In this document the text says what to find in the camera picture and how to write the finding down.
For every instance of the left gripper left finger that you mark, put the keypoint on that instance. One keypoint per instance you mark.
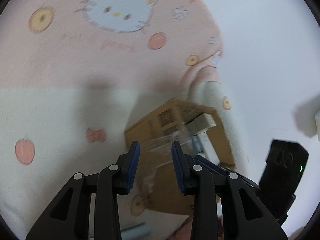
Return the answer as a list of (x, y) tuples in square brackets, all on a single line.
[(67, 215)]

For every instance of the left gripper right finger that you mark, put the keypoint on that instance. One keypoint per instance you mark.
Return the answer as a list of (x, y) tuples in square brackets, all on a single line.
[(180, 167)]

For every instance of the light blue lucky case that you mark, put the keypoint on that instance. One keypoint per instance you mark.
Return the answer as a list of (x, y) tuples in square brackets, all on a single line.
[(136, 232)]

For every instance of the blue white booklet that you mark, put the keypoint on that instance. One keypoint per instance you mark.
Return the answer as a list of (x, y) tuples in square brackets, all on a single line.
[(204, 148)]

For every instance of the white green carton box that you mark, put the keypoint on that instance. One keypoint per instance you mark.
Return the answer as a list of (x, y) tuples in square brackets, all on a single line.
[(201, 124)]

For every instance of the pink cartoon bed sheet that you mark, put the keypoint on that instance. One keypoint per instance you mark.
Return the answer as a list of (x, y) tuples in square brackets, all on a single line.
[(76, 73)]

